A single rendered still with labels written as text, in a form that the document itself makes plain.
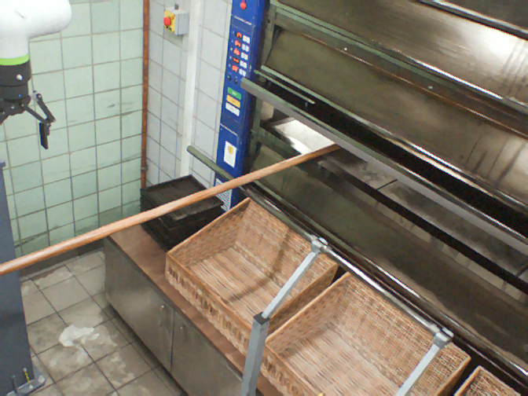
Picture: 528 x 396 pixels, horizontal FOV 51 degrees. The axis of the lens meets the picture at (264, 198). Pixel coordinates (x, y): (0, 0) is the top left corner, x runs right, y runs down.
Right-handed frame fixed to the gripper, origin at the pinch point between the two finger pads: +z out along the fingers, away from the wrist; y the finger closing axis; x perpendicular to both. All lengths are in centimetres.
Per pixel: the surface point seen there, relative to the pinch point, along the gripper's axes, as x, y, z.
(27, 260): 12.4, 6.9, 26.7
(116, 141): -103, -96, 79
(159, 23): -92, -114, 12
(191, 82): -61, -111, 29
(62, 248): 13.2, -3.1, 27.0
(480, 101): 74, -106, -23
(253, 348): 55, -47, 64
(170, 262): -6, -59, 77
